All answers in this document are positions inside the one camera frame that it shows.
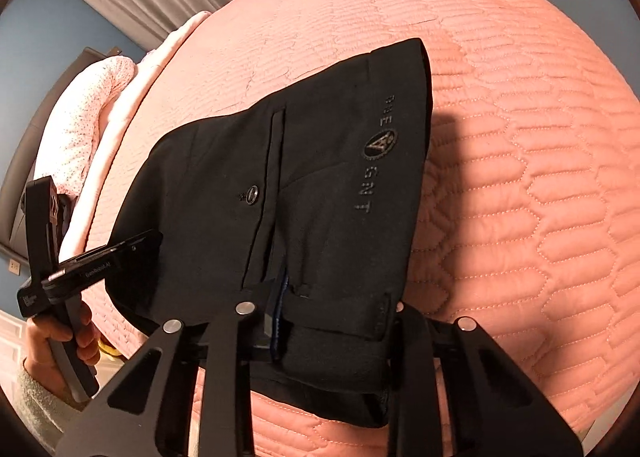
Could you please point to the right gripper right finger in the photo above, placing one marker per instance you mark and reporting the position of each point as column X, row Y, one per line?
column 457, row 375

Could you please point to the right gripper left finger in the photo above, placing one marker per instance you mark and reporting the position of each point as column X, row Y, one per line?
column 222, row 357

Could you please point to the black pants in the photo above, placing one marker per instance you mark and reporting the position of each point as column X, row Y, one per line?
column 304, row 204

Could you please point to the grey sleeve forearm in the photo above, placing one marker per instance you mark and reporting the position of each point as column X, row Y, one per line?
column 45, row 415

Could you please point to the left hand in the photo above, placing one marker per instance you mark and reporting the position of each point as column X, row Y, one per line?
column 40, row 363

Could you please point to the light pink blanket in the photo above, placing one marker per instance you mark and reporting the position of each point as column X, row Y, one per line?
column 128, row 131

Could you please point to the dark bed headboard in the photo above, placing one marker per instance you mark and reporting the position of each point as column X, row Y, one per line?
column 21, row 167

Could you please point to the pink dotted pillow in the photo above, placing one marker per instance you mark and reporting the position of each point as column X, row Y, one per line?
column 72, row 134

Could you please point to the salmon quilted bedspread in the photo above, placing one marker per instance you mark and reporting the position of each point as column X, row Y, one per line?
column 529, row 218

